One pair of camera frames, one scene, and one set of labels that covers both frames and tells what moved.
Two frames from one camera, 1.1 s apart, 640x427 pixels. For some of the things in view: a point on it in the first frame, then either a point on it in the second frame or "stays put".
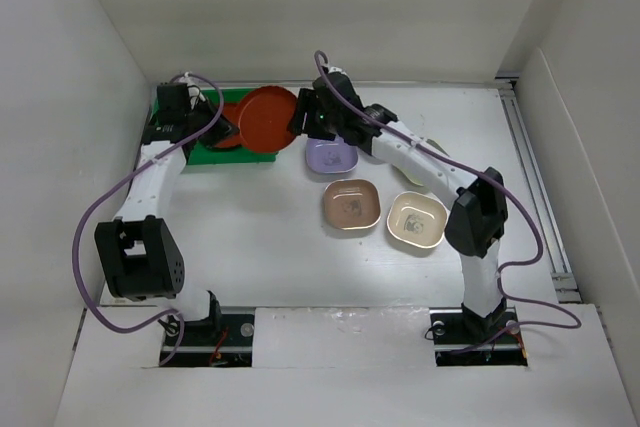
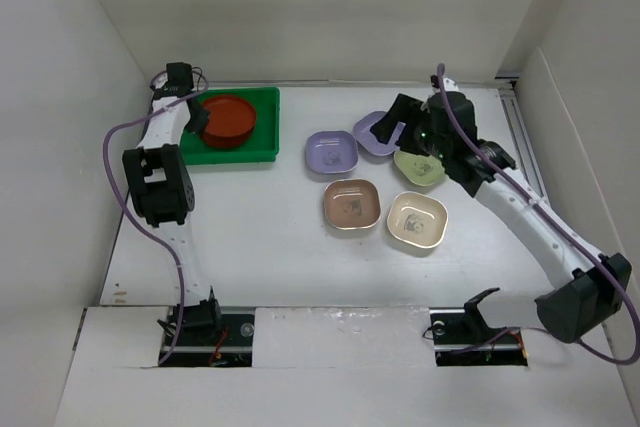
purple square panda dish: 331,156 stays put
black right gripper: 307,98 -> 407,110
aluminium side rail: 564,286 stays put
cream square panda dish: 417,218 stays put
